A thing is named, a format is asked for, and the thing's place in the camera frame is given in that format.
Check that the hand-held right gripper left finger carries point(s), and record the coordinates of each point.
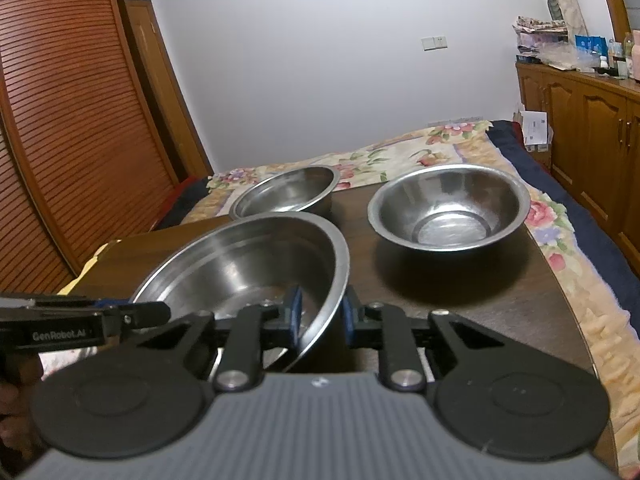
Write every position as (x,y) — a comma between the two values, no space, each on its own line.
(296,317)

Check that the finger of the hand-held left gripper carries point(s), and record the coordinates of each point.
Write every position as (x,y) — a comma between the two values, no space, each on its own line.
(142,314)
(115,303)

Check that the white cardboard box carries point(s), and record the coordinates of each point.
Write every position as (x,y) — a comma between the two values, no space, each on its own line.
(535,127)

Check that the row of wall outlets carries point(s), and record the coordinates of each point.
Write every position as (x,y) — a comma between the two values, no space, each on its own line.
(455,121)

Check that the wooden door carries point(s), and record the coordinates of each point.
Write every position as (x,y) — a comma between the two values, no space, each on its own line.
(165,90)

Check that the person's left hand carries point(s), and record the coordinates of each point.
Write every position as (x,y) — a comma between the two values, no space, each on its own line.
(17,400)

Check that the pink thermos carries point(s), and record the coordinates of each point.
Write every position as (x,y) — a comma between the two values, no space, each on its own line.
(636,55)

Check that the stack of folded cloths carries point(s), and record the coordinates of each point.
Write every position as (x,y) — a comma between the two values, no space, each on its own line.
(540,25)

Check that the clear plastic bags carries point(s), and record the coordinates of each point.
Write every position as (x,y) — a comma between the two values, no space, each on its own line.
(570,56)

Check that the grey fan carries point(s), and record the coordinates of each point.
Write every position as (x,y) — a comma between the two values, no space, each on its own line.
(554,7)

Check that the white wall switch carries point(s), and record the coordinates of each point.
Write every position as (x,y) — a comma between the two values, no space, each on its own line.
(434,42)

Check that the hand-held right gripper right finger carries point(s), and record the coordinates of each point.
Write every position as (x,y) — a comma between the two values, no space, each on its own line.
(348,317)

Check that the blue box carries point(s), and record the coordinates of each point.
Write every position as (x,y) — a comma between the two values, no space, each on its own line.
(590,45)

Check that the louvered wooden wardrobe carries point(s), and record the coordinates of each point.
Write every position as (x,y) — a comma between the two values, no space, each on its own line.
(65,125)

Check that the large steel bowl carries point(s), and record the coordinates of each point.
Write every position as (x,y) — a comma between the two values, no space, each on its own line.
(240,260)

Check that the small steel bowl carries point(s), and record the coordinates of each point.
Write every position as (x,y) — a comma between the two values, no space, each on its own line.
(450,205)
(285,192)

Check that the wooden sideboard cabinet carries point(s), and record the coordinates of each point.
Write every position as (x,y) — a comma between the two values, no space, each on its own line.
(590,130)

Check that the red cloth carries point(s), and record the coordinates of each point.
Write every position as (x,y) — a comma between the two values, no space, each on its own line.
(182,187)

